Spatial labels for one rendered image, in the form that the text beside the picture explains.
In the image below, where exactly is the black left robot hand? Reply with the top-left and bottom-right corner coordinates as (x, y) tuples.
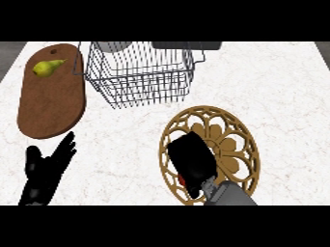
(17, 130), (78, 206)

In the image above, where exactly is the grey wire basket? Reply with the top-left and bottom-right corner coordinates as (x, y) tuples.
(72, 41), (207, 110)

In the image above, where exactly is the round gold openwork placemat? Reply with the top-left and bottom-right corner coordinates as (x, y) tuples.
(157, 105), (262, 206)

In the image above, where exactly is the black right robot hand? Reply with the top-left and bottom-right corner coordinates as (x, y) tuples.
(165, 130), (219, 201)

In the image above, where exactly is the brown wooden cutting board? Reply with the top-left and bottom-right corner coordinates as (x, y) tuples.
(16, 42), (88, 140)

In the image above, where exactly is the grey cylindrical pot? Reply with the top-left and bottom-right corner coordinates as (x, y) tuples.
(92, 41), (134, 53)

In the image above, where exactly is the yellow-green pear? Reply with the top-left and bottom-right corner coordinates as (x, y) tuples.
(30, 59), (67, 78)

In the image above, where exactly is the dark grey flat appliance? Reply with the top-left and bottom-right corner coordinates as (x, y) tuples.
(150, 41), (224, 51)

